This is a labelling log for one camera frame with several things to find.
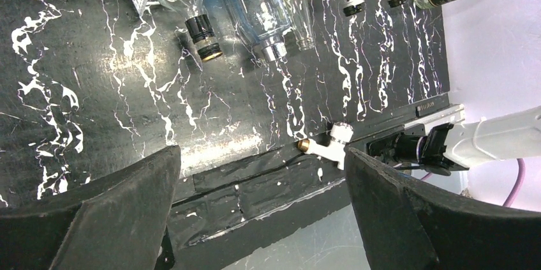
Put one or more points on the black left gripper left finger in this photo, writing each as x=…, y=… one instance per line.
x=114, y=222

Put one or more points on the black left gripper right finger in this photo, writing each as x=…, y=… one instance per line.
x=406, y=223

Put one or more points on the clear bottle black gold label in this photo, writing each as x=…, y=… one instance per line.
x=302, y=10

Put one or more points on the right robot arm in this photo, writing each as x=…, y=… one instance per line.
x=443, y=142

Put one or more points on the white faucet tap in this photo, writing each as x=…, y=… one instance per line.
x=340, y=135

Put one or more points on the aluminium rail frame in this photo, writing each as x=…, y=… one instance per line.
x=422, y=126

